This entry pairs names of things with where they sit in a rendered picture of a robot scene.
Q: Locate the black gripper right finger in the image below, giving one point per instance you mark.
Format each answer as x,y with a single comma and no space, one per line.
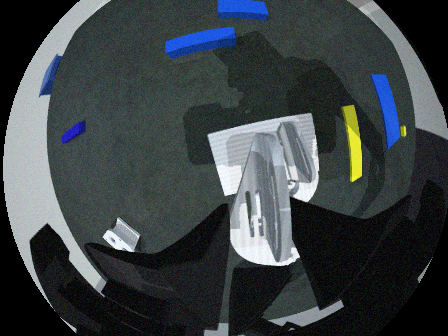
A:
335,248

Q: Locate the blue flat plate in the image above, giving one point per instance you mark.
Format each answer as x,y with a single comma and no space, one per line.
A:
387,105

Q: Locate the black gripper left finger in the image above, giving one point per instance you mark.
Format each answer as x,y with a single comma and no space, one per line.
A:
190,273

